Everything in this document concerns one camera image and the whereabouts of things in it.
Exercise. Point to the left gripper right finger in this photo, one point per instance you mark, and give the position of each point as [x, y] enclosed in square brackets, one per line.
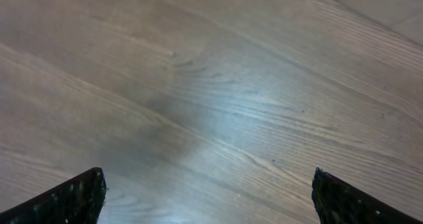
[338, 202]

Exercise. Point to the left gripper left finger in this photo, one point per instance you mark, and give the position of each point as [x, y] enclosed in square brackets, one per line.
[76, 201]

